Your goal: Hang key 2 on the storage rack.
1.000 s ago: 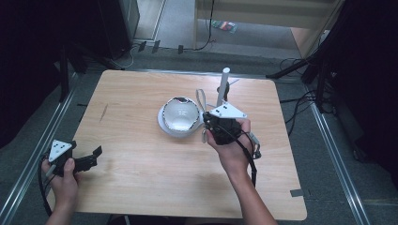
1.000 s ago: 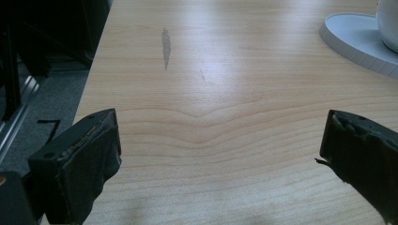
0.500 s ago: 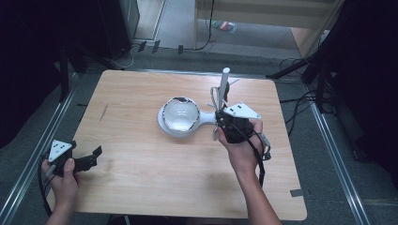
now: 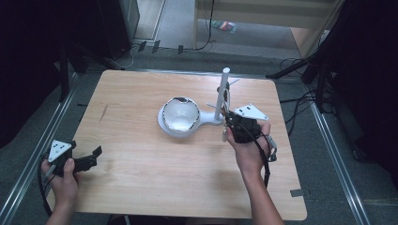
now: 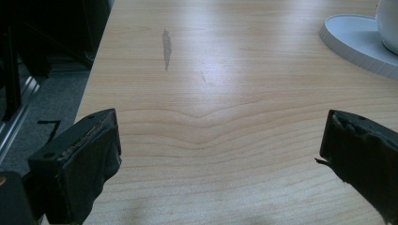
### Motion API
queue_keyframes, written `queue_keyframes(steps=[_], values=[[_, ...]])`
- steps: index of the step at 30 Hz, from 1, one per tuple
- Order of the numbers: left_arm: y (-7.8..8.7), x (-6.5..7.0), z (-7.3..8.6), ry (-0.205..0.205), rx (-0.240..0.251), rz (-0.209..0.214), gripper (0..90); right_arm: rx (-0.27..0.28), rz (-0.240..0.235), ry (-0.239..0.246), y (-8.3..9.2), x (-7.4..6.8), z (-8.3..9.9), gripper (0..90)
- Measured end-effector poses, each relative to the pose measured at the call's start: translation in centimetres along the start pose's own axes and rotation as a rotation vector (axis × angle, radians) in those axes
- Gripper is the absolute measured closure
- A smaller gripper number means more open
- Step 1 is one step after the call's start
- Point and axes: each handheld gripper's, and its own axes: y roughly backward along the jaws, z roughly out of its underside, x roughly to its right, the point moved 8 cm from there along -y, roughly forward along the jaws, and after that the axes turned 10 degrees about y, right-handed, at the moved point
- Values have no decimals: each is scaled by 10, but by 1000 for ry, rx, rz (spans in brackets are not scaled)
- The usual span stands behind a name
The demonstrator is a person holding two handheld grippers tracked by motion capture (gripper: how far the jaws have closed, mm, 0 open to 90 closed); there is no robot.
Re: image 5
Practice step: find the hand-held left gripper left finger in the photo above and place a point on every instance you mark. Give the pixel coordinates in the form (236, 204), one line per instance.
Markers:
(78, 165)

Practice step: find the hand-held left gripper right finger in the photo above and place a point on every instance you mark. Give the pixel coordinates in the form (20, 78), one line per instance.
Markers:
(363, 150)

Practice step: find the white stand with pole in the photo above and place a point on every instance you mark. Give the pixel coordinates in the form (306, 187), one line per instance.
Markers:
(353, 40)

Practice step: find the white bowl with dark rim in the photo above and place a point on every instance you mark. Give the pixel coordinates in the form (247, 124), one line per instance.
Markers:
(389, 25)

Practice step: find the metal floor rail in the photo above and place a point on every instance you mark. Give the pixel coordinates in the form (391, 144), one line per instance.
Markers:
(15, 115)

